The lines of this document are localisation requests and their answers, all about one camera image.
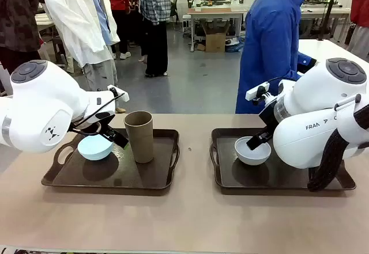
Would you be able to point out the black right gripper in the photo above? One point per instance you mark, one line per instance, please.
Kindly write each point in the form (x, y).
(268, 120)

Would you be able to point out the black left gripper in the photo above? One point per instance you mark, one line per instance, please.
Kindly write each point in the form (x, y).
(106, 125)

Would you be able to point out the white bowl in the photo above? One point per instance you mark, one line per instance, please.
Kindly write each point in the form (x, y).
(253, 157)

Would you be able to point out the brown tall cup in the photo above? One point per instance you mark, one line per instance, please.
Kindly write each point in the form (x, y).
(141, 138)

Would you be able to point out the light blue bowl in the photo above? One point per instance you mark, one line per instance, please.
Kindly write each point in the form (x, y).
(93, 150)

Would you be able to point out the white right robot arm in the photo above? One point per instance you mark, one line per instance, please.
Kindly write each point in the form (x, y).
(317, 92)

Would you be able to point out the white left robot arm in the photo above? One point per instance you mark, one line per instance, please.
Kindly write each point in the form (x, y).
(43, 101)

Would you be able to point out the person's right forearm blue sleeve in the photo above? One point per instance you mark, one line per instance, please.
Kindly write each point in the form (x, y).
(305, 62)

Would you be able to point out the dark brown plastic tray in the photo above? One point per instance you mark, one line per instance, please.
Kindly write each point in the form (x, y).
(288, 176)
(129, 176)

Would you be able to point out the blue plastic bag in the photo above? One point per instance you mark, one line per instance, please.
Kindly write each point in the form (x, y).
(235, 48)

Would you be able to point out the cardboard box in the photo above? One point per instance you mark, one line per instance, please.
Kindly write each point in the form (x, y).
(214, 42)

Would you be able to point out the white rounded table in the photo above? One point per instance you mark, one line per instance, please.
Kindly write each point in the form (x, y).
(331, 49)

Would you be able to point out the person in white jacket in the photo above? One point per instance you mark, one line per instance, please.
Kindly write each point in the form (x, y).
(75, 20)

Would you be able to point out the white work table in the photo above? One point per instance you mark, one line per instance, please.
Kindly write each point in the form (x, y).
(213, 10)

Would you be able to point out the long white table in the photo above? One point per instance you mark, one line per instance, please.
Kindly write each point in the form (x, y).
(317, 11)

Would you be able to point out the person in red coat grey trousers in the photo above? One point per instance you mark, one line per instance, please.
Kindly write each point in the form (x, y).
(361, 0)

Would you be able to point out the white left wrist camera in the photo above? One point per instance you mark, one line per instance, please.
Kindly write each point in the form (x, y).
(121, 95)

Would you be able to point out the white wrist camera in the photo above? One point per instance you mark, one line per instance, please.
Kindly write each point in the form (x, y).
(255, 92)
(121, 95)

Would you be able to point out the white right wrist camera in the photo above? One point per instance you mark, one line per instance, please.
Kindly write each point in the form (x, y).
(255, 92)

